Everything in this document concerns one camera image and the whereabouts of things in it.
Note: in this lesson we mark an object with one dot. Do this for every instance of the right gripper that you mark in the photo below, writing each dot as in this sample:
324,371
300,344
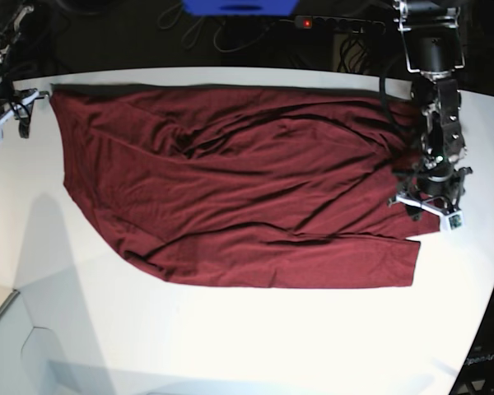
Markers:
20,108

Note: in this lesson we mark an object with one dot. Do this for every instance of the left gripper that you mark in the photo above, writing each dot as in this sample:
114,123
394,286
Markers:
437,191

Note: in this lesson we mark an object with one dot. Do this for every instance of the dark red t-shirt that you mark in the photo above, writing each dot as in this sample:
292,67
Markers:
235,186

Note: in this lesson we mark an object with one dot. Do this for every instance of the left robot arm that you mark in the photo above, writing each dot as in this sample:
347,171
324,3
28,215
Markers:
433,53

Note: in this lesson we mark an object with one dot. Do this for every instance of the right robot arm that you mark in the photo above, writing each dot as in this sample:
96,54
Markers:
12,14

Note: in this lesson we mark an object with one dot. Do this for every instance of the blue box at top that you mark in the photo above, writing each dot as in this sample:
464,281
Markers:
239,7

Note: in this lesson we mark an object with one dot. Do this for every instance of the black power strip red light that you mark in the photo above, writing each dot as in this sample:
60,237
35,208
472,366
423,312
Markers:
340,24

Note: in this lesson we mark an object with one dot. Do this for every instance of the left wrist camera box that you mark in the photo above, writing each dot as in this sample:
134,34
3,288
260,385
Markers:
452,221

